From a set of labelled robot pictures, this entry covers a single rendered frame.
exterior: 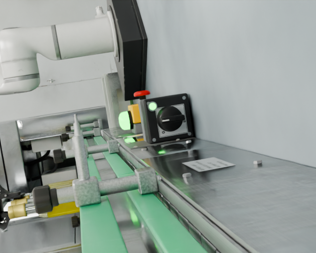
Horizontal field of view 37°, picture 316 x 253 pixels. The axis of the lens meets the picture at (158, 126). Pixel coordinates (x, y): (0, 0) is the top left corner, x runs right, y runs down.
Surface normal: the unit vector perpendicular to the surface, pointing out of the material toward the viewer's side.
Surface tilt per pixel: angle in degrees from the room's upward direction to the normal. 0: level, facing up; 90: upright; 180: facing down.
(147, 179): 90
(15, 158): 90
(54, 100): 90
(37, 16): 90
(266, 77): 0
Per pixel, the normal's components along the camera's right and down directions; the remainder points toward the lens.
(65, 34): 0.12, -0.19
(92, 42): 0.22, 0.45
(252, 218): -0.15, -0.99
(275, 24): -0.97, 0.16
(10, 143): 0.17, 0.04
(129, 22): 0.05, -0.54
